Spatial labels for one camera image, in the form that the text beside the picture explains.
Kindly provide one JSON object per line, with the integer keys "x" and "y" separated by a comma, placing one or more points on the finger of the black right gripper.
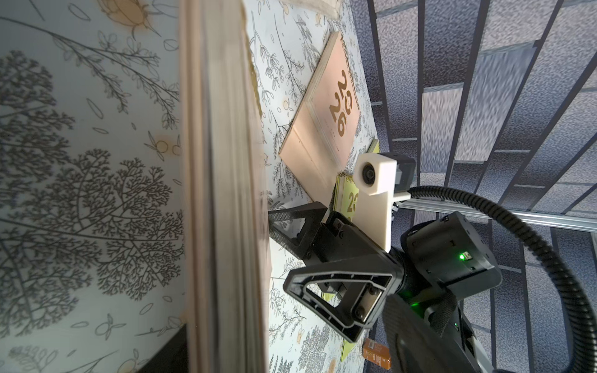
{"x": 349, "y": 317}
{"x": 294, "y": 229}

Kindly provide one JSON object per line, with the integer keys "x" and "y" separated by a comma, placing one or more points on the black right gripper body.
{"x": 340, "y": 259}

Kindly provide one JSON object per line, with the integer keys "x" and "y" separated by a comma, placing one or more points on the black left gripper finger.
{"x": 172, "y": 358}

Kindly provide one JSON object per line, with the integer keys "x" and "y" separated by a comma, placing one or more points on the green 2026 calendar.
{"x": 346, "y": 195}
{"x": 346, "y": 350}

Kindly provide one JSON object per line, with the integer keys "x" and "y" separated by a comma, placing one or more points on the pink 2026 desk calendar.
{"x": 225, "y": 191}

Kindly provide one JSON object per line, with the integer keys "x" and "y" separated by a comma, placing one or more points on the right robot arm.
{"x": 445, "y": 261}

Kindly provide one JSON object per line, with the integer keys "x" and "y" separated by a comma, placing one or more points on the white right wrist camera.
{"x": 383, "y": 179}

